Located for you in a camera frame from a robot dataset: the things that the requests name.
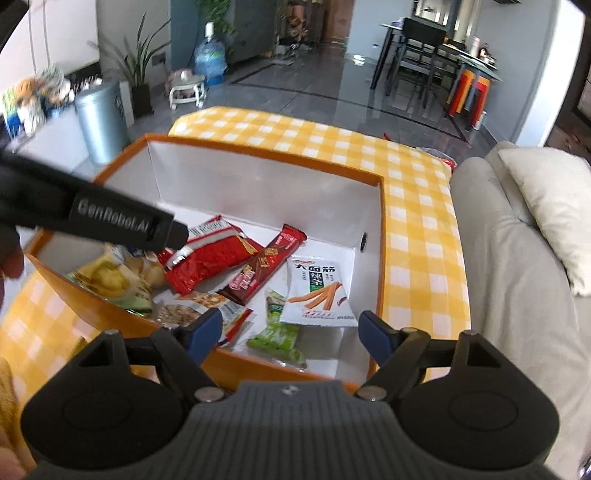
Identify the large red snack packet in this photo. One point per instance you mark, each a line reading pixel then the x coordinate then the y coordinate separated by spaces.
pixel 207 256

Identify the white spicy strip packet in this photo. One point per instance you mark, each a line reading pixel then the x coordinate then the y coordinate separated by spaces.
pixel 318 290

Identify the grey metal trash can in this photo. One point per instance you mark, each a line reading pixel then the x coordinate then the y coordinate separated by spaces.
pixel 101 124

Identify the yellow chip snack packet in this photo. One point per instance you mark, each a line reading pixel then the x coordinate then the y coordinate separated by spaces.
pixel 108 279

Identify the red wrapper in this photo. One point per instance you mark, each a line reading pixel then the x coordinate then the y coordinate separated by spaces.
pixel 445 164

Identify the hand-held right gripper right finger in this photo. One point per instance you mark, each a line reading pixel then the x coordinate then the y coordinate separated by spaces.
pixel 376 333

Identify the white bun snack packet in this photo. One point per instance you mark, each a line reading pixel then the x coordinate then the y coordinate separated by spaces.
pixel 144 271

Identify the orange cardboard box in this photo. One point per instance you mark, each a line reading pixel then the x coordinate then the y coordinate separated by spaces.
pixel 258 194

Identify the black dining chair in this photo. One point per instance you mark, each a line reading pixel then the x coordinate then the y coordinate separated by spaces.
pixel 422 41

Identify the net patterned orange snack packet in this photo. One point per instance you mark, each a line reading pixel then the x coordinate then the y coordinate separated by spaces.
pixel 196 310

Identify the small wheeled stool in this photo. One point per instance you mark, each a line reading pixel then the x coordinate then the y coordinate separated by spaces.
pixel 186 87

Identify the colourful stuffed toys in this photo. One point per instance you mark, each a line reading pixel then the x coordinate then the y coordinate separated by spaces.
pixel 32 99

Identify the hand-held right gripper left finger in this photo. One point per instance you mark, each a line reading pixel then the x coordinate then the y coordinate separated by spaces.
pixel 205 333

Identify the potted long-leaf plant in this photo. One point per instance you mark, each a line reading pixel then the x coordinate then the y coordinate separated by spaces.
pixel 138 69

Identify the person's left hand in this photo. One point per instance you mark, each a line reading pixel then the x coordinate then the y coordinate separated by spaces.
pixel 11 265

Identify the stacked orange plastic stools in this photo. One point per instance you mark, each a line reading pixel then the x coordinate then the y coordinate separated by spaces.
pixel 468 97

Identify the yellow fluffy cushion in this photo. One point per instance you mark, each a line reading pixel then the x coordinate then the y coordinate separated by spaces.
pixel 9 397

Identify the black dining table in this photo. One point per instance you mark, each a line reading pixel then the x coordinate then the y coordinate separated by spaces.
pixel 480 62

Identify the yellow checkered tablecloth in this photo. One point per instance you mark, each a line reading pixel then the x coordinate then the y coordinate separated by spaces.
pixel 415 221

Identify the beige pillow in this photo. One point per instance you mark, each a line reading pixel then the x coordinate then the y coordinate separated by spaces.
pixel 549 203

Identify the hanging green plant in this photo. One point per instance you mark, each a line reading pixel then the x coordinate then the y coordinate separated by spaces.
pixel 216 11

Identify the grey metal cabinet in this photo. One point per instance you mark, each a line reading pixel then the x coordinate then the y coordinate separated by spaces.
pixel 251 27

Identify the blue water jug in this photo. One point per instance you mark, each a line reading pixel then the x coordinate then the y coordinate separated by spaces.
pixel 210 57

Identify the red chocolate stick packet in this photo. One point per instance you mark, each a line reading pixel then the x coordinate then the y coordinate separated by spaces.
pixel 265 265

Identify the grey sofa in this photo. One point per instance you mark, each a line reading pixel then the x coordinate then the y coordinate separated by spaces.
pixel 508 300

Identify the white low cabinet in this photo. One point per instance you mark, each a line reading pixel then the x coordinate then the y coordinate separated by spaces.
pixel 51 143

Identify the green candy packet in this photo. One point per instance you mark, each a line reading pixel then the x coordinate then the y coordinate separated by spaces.
pixel 277 339

